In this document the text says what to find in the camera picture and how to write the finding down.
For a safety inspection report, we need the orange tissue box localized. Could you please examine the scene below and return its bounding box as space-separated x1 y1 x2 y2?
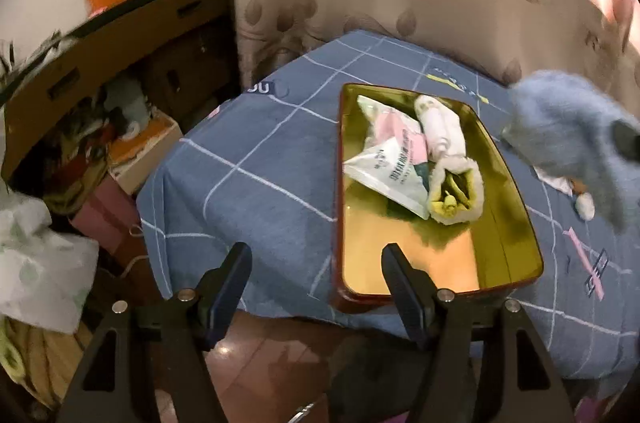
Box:
107 110 183 196

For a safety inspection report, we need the white plastic bag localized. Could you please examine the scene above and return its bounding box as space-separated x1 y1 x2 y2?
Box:
0 188 101 334

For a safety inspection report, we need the light blue fuzzy cloth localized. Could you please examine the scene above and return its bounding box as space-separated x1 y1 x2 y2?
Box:
501 70 640 234

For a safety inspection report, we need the white plastic packet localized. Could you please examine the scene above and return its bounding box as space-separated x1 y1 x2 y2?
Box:
344 138 433 220

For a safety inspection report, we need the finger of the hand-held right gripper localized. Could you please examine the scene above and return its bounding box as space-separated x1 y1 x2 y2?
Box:
612 119 640 164

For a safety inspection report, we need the rolled white cloth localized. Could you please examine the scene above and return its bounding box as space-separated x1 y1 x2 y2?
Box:
414 94 468 161

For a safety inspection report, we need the blue checked bedsheet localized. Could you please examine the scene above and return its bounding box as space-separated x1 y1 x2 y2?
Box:
136 29 640 399

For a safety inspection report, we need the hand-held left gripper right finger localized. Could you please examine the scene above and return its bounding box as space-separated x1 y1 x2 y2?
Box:
381 243 576 423

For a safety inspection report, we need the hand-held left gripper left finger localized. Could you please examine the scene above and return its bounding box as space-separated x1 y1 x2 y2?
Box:
56 242 253 423

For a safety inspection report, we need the pink and white packet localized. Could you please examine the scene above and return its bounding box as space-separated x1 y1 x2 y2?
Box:
356 96 428 164

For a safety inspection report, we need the yellow and white plush cloth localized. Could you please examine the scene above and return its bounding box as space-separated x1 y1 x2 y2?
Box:
426 156 485 225

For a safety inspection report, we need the large cardboard box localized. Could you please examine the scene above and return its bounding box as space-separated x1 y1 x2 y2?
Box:
0 0 236 179

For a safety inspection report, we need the small white plush ball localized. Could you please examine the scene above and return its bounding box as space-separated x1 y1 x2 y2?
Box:
575 193 596 219

